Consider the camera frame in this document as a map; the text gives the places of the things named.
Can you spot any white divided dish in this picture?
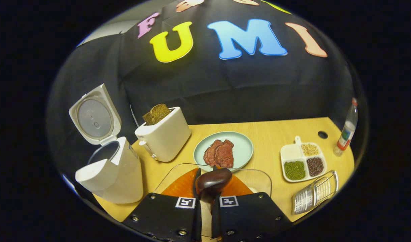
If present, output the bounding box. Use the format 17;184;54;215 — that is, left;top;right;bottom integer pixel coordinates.
280;136;327;183

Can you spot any pile of dark red beans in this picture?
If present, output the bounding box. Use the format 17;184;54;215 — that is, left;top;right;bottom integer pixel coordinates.
306;157;324;177

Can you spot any pile of yellow soybeans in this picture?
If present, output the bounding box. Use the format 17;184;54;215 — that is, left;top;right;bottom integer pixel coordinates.
301;143;319;156

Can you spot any red meat slice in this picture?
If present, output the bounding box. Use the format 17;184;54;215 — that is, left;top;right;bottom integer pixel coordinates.
214;140;234;168
203;139;224;166

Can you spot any pile of green mung beans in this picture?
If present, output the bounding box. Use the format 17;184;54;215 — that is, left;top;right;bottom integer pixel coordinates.
284;161;306;181

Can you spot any clear plastic water bottle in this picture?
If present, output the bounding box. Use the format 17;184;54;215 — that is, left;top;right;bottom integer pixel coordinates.
334;97;358;157

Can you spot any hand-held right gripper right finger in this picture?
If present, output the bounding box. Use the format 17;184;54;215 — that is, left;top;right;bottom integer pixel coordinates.
210;173;293;242

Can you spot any clear glass rectangular container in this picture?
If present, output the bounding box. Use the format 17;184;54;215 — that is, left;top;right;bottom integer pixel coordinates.
154;163;272;202

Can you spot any brown bread slice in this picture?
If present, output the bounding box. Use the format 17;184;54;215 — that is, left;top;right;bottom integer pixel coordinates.
149;104;171;124
142;111;156;126

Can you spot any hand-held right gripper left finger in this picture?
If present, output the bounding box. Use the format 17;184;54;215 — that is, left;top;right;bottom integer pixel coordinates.
122;167;202;242

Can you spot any pale green plate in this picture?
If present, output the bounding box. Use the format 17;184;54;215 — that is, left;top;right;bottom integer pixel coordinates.
193;131;254;172

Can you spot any brown wooden spoon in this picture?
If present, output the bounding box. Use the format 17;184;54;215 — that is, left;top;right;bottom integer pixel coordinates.
196;168;233;203

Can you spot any white rice cooker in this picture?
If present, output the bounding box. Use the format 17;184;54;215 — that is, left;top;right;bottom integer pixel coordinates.
69;83;144;204

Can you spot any black backdrop cloth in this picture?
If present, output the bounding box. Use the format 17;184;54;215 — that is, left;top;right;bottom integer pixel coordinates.
47;0;365;162

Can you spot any white toaster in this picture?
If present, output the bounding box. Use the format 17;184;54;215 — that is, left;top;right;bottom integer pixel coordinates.
135;107;192;162

